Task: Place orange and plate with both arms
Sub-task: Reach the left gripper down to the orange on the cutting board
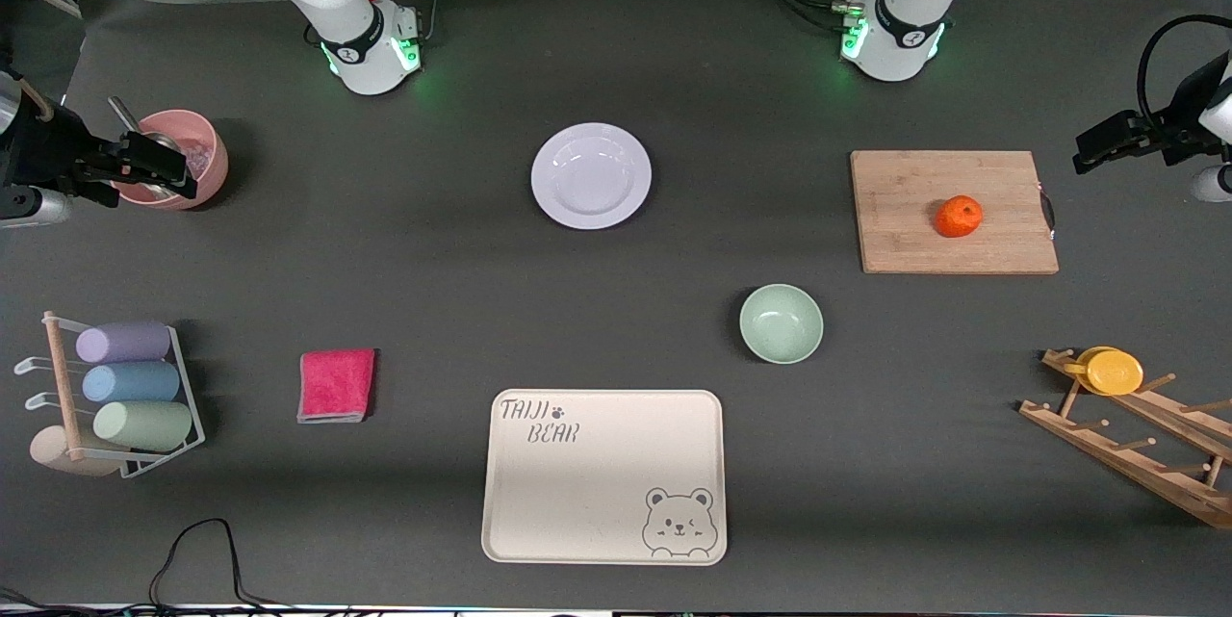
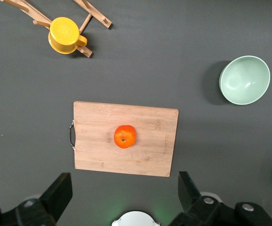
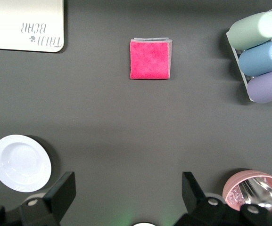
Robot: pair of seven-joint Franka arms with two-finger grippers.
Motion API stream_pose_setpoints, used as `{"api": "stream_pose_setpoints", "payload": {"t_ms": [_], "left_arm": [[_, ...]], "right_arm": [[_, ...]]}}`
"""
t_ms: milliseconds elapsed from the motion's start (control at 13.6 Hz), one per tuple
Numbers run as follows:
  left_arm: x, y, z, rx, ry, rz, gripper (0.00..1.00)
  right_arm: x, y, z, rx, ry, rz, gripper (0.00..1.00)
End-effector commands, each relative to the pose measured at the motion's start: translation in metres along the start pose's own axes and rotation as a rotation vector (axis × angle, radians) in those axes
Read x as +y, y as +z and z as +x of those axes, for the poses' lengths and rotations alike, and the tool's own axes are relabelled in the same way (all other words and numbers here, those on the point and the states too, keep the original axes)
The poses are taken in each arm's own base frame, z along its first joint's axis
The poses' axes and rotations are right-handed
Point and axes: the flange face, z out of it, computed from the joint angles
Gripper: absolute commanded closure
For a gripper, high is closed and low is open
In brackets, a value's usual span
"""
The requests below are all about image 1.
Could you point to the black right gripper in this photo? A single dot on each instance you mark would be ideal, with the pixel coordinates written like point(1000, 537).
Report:
point(43, 147)

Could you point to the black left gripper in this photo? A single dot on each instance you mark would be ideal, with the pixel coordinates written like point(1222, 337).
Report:
point(1172, 132)

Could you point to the orange fruit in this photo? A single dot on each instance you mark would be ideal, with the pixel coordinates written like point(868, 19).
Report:
point(959, 217)

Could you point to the white round plate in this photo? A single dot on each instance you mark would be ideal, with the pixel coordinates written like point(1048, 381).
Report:
point(591, 176)

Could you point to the metal scoop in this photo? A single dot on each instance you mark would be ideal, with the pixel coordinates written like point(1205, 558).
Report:
point(125, 115)

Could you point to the pink bowl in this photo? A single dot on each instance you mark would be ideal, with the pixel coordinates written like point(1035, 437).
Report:
point(207, 165)

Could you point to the purple cup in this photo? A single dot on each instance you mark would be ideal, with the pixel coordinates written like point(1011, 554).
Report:
point(123, 343)

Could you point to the wooden cutting board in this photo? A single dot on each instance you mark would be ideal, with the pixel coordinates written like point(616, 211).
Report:
point(914, 213)

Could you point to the blue cup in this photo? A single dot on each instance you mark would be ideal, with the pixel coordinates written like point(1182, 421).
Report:
point(131, 382)

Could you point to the yellow cup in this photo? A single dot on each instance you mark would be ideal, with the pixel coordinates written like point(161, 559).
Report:
point(1115, 372)

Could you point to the green cup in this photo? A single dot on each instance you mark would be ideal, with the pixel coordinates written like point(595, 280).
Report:
point(144, 425)

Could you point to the pink folded cloth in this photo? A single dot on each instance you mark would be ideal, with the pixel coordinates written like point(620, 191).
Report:
point(337, 386)

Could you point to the beige cup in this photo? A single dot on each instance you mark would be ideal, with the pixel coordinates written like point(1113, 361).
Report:
point(53, 453)

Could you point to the wooden peg drying rack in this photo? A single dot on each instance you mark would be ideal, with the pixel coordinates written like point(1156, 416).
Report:
point(1136, 458)

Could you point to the pale green bowl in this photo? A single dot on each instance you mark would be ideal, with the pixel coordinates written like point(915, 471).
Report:
point(782, 324)

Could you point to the beige bear print tray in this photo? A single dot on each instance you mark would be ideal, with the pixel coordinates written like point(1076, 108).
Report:
point(587, 492)

